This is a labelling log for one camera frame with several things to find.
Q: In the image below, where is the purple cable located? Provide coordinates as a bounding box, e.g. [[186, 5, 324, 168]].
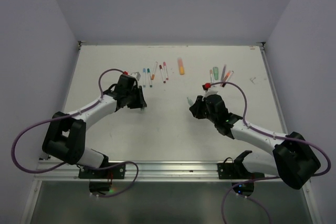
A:
[[202, 81, 331, 179], [10, 68, 129, 174]]

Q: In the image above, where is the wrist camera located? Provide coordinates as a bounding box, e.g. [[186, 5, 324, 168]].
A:
[[202, 83, 218, 98], [130, 72, 141, 81]]

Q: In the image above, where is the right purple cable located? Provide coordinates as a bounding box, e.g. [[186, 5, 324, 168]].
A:
[[202, 81, 331, 179]]

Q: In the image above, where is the small green highlighter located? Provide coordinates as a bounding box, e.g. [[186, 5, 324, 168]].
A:
[[213, 67, 218, 80]]

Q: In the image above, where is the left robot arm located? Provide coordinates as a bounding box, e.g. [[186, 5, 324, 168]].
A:
[[42, 72, 147, 178]]

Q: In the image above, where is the purple grey marker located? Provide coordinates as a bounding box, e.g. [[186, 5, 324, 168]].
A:
[[221, 64, 227, 81]]

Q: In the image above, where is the salmon cap marker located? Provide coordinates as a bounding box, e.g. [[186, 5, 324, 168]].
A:
[[209, 69, 214, 83]]

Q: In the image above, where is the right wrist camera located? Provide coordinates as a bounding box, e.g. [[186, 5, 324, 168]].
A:
[[202, 83, 218, 98]]

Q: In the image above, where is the blue cap marker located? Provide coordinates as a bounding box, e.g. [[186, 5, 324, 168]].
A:
[[142, 68, 146, 88]]

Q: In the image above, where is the brown cap marker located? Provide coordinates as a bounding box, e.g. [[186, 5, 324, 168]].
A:
[[159, 65, 166, 83]]

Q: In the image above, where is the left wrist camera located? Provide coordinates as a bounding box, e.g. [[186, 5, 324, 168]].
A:
[[130, 72, 141, 81]]

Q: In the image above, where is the orange cap marker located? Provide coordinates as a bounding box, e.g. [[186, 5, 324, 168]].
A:
[[151, 61, 158, 80]]

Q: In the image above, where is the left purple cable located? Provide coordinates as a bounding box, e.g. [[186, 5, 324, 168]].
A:
[[10, 68, 129, 174]]

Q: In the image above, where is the red cap marker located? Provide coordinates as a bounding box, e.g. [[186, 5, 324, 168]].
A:
[[221, 71, 232, 87]]

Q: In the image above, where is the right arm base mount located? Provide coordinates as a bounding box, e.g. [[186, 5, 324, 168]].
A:
[[217, 151, 265, 197]]

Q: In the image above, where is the teal cap marker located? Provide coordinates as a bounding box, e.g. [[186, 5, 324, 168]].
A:
[[147, 68, 153, 88]]

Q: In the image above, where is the black cap marker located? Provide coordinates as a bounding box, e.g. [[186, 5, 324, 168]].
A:
[[224, 70, 234, 87]]

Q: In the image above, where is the pink cap marker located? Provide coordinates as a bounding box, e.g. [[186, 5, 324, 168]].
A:
[[163, 61, 169, 80]]

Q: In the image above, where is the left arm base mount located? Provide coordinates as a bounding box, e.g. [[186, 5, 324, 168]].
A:
[[78, 161, 139, 198]]

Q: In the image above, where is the aluminium rail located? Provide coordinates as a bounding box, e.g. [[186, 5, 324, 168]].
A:
[[35, 158, 278, 182]]

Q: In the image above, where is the orange pink highlighter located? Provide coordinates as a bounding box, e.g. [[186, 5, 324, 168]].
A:
[[177, 57, 185, 75]]

